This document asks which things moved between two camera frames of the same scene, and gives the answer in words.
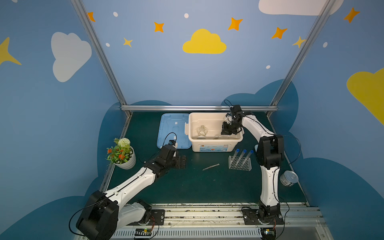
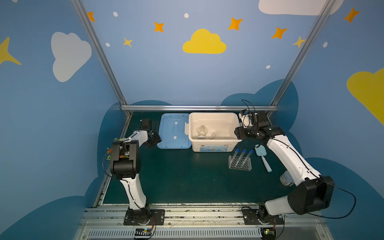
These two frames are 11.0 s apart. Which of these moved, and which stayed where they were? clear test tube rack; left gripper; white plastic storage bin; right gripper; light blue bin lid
Moved: right gripper; left gripper
Stayed: light blue bin lid; clear test tube rack; white plastic storage bin
